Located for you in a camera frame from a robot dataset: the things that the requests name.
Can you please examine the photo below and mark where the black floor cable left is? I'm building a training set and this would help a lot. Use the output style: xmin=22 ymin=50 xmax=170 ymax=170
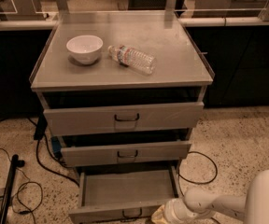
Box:
xmin=25 ymin=117 xmax=80 ymax=187

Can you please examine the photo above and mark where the black floor cable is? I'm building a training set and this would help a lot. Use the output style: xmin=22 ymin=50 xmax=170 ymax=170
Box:
xmin=25 ymin=117 xmax=80 ymax=187
xmin=177 ymin=150 xmax=222 ymax=224

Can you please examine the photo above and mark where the clear plastic water bottle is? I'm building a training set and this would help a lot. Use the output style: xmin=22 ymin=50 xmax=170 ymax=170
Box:
xmin=107 ymin=45 xmax=156 ymax=75

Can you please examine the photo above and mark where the grey bottom drawer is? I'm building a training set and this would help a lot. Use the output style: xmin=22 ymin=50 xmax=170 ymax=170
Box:
xmin=69 ymin=161 xmax=180 ymax=224

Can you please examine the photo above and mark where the grey drawer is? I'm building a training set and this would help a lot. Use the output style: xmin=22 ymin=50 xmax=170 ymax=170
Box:
xmin=61 ymin=129 xmax=191 ymax=167
xmin=44 ymin=88 xmax=204 ymax=136
xmin=69 ymin=161 xmax=180 ymax=224

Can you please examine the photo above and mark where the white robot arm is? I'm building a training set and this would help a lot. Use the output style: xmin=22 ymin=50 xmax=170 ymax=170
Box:
xmin=151 ymin=170 xmax=269 ymax=224

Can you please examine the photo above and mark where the white ceramic bowl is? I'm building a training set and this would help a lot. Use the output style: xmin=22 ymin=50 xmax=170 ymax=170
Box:
xmin=66 ymin=35 xmax=104 ymax=64

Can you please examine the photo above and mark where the grey drawer cabinet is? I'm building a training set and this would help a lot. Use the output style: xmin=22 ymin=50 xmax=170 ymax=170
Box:
xmin=29 ymin=10 xmax=216 ymax=173

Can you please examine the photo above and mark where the thin black looped cable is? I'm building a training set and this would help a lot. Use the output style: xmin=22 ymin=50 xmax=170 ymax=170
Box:
xmin=0 ymin=145 xmax=44 ymax=224

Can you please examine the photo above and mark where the grey top drawer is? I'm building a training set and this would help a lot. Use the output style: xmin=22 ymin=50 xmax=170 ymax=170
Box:
xmin=44 ymin=88 xmax=204 ymax=136

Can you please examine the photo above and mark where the grey middle drawer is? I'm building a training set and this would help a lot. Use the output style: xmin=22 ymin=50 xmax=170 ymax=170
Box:
xmin=61 ymin=129 xmax=191 ymax=167

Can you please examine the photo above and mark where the black floor cable right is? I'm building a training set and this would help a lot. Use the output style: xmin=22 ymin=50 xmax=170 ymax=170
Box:
xmin=177 ymin=150 xmax=222 ymax=224

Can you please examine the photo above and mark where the black metal stand leg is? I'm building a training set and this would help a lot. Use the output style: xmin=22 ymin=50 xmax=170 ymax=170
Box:
xmin=0 ymin=154 xmax=24 ymax=224

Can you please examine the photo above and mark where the clear acrylic barrier panel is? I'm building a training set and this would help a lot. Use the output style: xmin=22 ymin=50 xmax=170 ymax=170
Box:
xmin=0 ymin=0 xmax=269 ymax=27

